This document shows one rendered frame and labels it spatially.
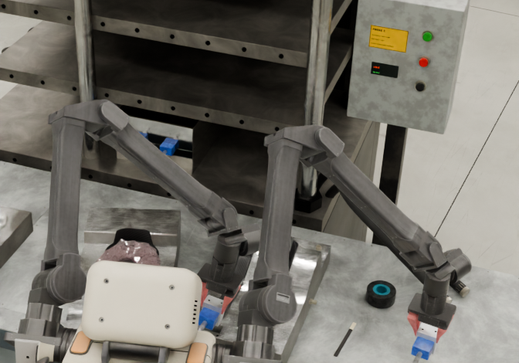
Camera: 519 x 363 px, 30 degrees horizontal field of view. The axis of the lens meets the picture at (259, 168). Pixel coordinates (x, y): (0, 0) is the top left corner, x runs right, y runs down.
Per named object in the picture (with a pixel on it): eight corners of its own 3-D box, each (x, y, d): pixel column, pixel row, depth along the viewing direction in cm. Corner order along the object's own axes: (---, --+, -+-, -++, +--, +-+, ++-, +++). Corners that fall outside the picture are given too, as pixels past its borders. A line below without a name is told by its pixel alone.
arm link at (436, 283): (421, 269, 222) (441, 280, 219) (439, 256, 226) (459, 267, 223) (417, 292, 226) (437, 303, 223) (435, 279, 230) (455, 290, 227)
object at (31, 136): (320, 235, 302) (322, 220, 299) (-45, 154, 333) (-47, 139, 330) (377, 110, 370) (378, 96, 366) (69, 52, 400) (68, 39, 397)
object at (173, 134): (192, 174, 317) (192, 129, 308) (117, 158, 324) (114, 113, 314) (241, 104, 357) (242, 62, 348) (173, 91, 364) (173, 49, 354)
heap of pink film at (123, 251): (155, 312, 250) (154, 289, 246) (86, 310, 250) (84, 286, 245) (164, 250, 272) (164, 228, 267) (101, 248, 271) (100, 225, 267)
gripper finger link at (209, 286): (208, 299, 239) (215, 267, 235) (235, 309, 238) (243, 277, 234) (198, 313, 233) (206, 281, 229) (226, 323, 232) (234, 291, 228)
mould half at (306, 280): (279, 381, 239) (282, 340, 232) (181, 355, 246) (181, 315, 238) (329, 262, 280) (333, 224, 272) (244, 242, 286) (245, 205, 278)
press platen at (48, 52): (304, 141, 298) (305, 127, 295) (-12, 78, 324) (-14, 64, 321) (358, 43, 357) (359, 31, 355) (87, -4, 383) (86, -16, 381)
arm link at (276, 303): (259, 121, 212) (286, 109, 204) (309, 140, 219) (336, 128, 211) (235, 323, 197) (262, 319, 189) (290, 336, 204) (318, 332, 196)
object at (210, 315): (204, 347, 228) (208, 329, 226) (184, 340, 229) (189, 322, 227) (222, 319, 240) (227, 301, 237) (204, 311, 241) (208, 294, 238)
